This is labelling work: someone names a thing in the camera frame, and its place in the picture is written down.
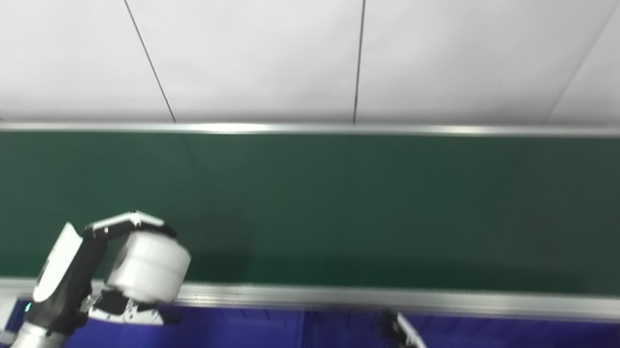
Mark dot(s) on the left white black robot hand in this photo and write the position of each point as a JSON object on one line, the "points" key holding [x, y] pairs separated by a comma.
{"points": [[62, 275]]}

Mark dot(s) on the green conveyor belt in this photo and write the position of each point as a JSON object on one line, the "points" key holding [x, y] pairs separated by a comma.
{"points": [[352, 204], [317, 298]]}

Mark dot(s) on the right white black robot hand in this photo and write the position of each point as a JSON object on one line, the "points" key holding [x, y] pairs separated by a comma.
{"points": [[415, 344]]}

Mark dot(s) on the white cylindrical part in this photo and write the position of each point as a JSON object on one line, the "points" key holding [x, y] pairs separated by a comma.
{"points": [[147, 268]]}

